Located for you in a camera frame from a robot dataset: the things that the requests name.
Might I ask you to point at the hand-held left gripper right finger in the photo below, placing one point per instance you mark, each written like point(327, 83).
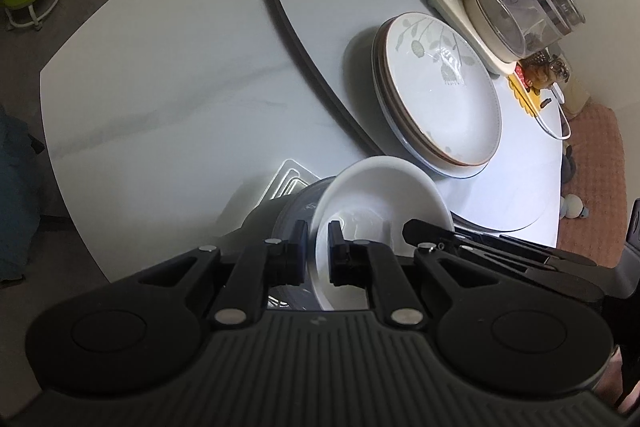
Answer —
point(334, 257)

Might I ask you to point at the white plate with blue rim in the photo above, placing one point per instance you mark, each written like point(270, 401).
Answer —
point(425, 164)

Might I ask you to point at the small white round toy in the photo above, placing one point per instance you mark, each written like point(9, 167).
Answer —
point(575, 206)

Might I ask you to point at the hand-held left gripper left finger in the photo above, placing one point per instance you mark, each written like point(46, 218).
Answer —
point(301, 257)

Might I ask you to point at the brown figurine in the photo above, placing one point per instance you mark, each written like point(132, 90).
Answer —
point(547, 72)

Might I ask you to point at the dark teal cloth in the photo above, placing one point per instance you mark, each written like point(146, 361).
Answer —
point(17, 182)

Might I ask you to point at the grey bowl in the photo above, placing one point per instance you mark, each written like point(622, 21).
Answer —
point(290, 207)

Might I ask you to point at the floral plate with brown rim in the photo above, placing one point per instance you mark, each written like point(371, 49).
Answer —
point(450, 107)

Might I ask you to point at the white bowl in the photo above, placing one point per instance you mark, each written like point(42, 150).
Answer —
point(385, 192)

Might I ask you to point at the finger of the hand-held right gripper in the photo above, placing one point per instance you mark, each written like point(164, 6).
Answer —
point(475, 241)

